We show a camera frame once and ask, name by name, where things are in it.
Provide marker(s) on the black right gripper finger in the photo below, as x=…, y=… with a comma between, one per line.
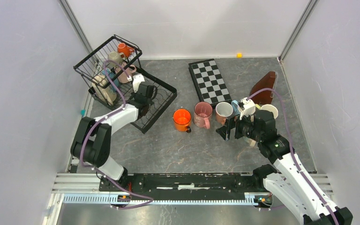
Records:
x=224, y=132
x=231, y=122

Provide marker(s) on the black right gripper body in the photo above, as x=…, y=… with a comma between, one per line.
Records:
x=243, y=127

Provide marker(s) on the salmon pink mug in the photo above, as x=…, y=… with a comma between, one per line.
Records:
x=223, y=111

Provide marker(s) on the light blue mug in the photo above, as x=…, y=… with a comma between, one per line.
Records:
x=235, y=107

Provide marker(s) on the pink floral mug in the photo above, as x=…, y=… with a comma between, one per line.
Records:
x=202, y=114

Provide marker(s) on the yellow mug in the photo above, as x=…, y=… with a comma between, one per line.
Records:
x=270, y=108

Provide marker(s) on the orange cup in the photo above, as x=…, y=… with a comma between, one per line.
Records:
x=182, y=120

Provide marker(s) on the tan tall cup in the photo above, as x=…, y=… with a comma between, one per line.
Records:
x=250, y=142

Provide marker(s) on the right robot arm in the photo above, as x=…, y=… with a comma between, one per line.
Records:
x=285, y=176

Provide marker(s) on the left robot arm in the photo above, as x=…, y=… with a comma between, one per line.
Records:
x=92, y=141

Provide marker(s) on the black dish rack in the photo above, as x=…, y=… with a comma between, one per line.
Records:
x=162, y=96

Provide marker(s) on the pale pink mug in rack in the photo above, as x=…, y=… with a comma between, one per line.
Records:
x=126, y=76

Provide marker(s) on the blue cup in rack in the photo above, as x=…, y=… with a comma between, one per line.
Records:
x=111, y=74

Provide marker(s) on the cream mug in rack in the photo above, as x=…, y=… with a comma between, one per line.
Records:
x=103, y=89

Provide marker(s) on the black white chessboard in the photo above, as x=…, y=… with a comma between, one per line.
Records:
x=208, y=81

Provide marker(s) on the orange mug in basket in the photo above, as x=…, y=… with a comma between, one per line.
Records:
x=125, y=50

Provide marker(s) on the beige mug in basket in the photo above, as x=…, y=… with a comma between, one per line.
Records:
x=118, y=57

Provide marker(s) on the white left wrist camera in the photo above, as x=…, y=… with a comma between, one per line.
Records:
x=137, y=80

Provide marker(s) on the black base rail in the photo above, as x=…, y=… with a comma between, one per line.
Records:
x=188, y=186

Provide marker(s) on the black wire basket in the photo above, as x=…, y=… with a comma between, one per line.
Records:
x=91, y=67

